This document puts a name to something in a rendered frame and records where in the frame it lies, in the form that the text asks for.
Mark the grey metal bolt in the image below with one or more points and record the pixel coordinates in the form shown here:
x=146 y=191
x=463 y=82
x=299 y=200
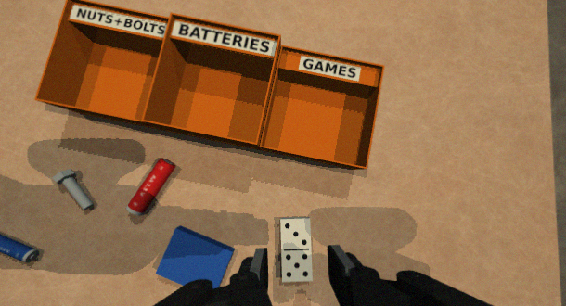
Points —
x=67 y=178

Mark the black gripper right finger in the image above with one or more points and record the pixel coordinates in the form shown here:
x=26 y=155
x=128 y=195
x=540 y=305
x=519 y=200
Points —
x=412 y=288

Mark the blue battery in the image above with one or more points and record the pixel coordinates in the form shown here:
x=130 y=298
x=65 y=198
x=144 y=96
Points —
x=17 y=250

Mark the red aa battery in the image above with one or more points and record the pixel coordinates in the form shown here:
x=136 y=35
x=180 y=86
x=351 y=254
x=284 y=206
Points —
x=151 y=187

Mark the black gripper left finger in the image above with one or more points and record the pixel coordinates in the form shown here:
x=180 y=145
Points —
x=247 y=288

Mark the white domino tile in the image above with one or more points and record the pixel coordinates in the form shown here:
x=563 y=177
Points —
x=296 y=251

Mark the orange three-compartment bin rack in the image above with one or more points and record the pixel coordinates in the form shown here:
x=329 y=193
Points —
x=314 y=109

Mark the blue rectangular block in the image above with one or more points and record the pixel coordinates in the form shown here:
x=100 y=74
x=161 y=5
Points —
x=191 y=256

